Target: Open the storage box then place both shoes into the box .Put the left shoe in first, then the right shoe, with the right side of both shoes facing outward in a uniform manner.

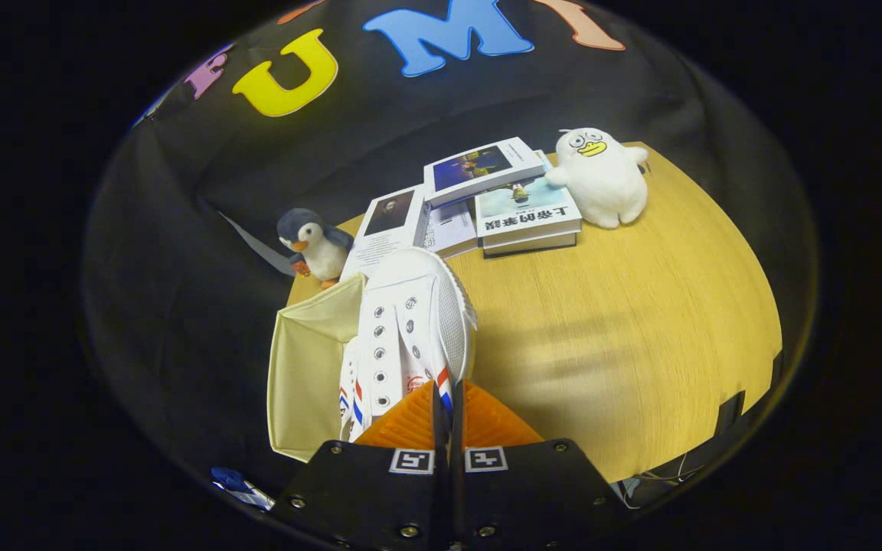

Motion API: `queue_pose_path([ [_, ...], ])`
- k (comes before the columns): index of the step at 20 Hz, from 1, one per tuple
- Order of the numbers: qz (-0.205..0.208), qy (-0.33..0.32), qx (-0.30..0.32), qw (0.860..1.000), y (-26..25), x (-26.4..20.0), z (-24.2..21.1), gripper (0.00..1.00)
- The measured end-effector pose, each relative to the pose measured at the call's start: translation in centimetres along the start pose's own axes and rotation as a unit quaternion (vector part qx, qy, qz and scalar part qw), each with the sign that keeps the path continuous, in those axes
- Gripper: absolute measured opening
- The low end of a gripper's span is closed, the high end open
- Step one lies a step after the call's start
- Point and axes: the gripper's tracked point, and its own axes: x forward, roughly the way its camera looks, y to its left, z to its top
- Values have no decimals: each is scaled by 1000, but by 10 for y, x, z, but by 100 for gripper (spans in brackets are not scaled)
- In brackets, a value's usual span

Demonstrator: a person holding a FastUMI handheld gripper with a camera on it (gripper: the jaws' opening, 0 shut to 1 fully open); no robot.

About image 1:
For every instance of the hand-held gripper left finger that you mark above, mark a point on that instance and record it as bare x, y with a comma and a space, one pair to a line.
438, 490

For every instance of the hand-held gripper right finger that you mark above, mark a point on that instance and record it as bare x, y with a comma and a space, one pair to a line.
460, 497

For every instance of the white shoe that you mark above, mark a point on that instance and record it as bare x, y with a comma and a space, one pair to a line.
349, 398
418, 321

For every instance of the beige fabric storage box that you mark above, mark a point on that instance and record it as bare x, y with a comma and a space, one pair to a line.
307, 375

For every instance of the small blue object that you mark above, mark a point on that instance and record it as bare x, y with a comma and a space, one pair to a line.
238, 484

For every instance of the thin white booklet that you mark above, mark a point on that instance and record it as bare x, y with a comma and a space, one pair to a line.
450, 229

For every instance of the penguin plush toy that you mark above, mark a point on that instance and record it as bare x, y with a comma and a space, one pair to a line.
322, 249

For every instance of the white book with portrait cover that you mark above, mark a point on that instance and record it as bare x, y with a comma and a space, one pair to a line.
387, 226

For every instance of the thick book with pale cover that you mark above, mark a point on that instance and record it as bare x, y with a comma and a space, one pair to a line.
529, 218

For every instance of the book with blue picture cover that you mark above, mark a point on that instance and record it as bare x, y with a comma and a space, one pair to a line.
479, 168

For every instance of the white duck plush toy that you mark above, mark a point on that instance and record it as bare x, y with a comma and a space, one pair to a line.
602, 180

